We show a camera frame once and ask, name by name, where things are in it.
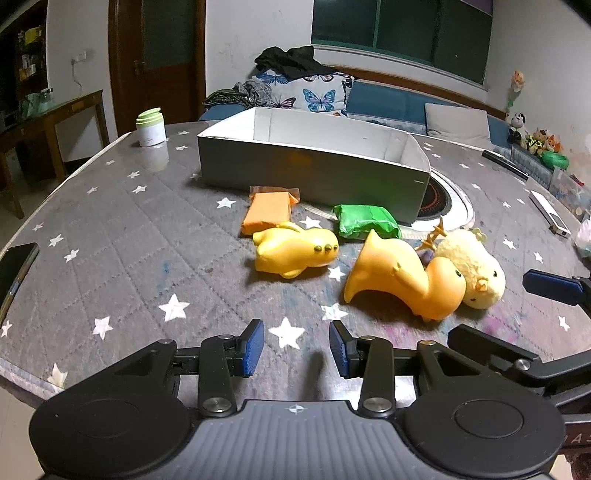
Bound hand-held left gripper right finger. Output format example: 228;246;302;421
328;319;498;416

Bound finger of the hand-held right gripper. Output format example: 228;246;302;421
447;324;591;398
522;269;591;319

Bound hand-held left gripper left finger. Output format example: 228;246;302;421
99;318;265;418

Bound yellow plush chick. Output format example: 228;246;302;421
414;217;506;309

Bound large yellow rubber duck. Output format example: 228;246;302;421
344;228;467;323

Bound small yellow rubber duck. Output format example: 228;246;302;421
252;221;339;280

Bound white cardboard box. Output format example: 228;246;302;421
197;107;431;227

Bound dark shelf with items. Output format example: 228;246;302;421
0;17;49;121

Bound white rectangular device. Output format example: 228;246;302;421
528;189;571;241

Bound clear plastic storage box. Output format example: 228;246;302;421
549;165;591;219

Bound green plastic toy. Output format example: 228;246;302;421
540;150;570;169

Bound black remote control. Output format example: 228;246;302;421
482;148;530;181

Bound green packet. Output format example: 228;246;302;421
332;203;402;241

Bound round black induction cooktop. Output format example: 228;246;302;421
397;168;476;232

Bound orange packet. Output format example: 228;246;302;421
241;185;301;238

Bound orange striped plush toys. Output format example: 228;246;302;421
522;128;564;156

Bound grey star-patterned table cover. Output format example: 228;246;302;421
0;119;591;412

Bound panda plush toy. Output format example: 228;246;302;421
504;112;530;145

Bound grey pillow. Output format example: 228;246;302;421
424;102;494;150

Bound white jar with green lid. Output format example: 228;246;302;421
135;107;167;148

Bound blue sofa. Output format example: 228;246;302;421
199;78;514;153

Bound black smartphone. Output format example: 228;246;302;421
0;243;40;320

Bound striped dark clothing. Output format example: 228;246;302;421
204;80;278;110

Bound butterfly print pillow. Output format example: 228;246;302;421
252;69;355;117

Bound black clothing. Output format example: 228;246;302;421
254;45;336;80

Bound dark window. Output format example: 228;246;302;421
311;0;494;87

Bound brown wooden door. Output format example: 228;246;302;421
108;0;206;136

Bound wooden side table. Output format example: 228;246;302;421
0;89;111;220

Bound wall doll ornament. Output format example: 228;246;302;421
509;69;527;112

